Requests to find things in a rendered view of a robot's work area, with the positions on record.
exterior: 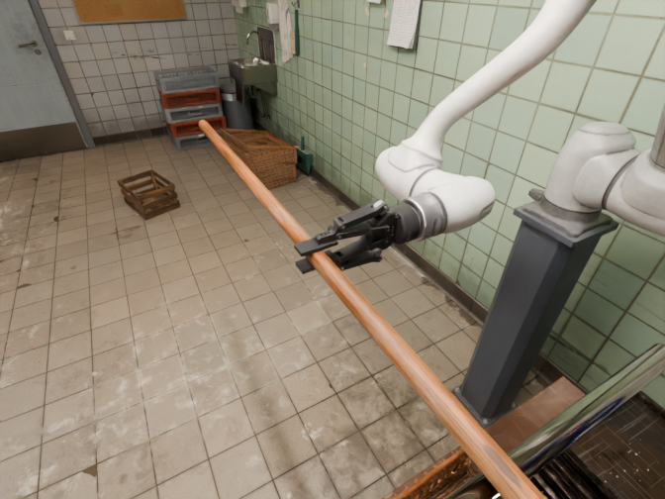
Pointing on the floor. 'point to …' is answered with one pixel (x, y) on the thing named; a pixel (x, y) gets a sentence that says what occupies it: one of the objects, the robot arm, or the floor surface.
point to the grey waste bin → (240, 115)
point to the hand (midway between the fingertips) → (316, 252)
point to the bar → (573, 422)
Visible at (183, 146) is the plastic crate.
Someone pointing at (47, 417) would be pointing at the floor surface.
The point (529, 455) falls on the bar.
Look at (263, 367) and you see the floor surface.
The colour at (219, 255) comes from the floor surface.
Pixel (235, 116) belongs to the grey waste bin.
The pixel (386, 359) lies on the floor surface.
